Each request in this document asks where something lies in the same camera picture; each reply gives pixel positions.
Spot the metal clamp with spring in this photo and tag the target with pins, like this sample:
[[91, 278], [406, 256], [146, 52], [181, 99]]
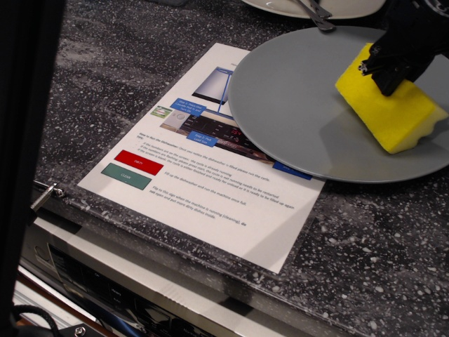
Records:
[[47, 191]]

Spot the laminated dishwasher instruction sheet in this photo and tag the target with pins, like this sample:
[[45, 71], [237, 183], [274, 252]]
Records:
[[187, 164]]

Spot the grey round plate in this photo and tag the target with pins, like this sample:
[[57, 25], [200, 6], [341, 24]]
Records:
[[283, 97]]

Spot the black mounting plate with screw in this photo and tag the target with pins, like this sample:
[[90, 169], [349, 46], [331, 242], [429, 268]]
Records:
[[79, 330]]

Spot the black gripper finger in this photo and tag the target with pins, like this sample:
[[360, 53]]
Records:
[[388, 78]]

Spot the yellow sponge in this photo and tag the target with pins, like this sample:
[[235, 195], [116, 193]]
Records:
[[397, 121]]

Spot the metal cutlery handle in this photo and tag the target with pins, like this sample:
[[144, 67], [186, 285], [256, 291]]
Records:
[[321, 23], [319, 10]]

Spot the white plate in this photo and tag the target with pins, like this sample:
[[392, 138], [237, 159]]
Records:
[[336, 9]]

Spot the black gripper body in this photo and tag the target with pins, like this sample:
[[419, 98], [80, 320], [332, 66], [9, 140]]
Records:
[[416, 32]]

